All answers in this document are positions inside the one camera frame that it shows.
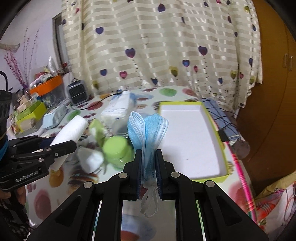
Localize blue face mask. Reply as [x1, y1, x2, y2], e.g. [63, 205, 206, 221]
[127, 111, 169, 218]

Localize person's left hand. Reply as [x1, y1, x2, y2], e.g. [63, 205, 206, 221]
[0, 186, 26, 205]

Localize green cardboard box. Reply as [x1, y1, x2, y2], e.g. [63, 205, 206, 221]
[13, 101, 47, 133]

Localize light blue wipes pack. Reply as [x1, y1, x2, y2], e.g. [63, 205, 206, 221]
[42, 105, 67, 130]

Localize white rolled sock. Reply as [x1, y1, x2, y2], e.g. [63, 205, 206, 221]
[76, 147, 104, 174]

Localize green floral rolled towel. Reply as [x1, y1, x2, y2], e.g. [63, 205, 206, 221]
[88, 119, 106, 148]

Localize colourful patterned bag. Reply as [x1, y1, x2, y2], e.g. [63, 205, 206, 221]
[255, 172, 295, 240]

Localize orange lid storage box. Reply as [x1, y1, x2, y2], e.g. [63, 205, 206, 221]
[29, 74, 66, 108]

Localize green lid jar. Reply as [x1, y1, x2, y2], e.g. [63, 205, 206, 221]
[102, 136, 134, 169]

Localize grey portable fan heater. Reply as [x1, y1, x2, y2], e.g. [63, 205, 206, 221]
[67, 78, 89, 106]

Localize purple dried flower branches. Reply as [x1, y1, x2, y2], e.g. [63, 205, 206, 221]
[4, 28, 39, 89]

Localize clear lid dark jar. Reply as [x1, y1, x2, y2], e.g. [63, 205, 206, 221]
[111, 117, 128, 138]

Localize white tissue pack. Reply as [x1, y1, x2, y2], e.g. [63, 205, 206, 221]
[100, 90, 137, 126]

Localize green-rimmed white tray box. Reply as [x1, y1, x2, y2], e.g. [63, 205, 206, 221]
[159, 101, 229, 183]

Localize blue plaid cloth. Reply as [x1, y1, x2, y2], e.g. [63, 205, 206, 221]
[201, 98, 240, 142]

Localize brown wooden cabinet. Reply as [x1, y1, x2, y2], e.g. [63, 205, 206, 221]
[238, 1, 295, 195]

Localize heart-patterned striped curtain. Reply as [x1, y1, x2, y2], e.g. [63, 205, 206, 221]
[61, 1, 263, 110]

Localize white plastic handled tool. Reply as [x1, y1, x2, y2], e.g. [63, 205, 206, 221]
[49, 115, 88, 171]

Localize black power cable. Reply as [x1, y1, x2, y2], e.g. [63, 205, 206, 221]
[70, 92, 123, 111]

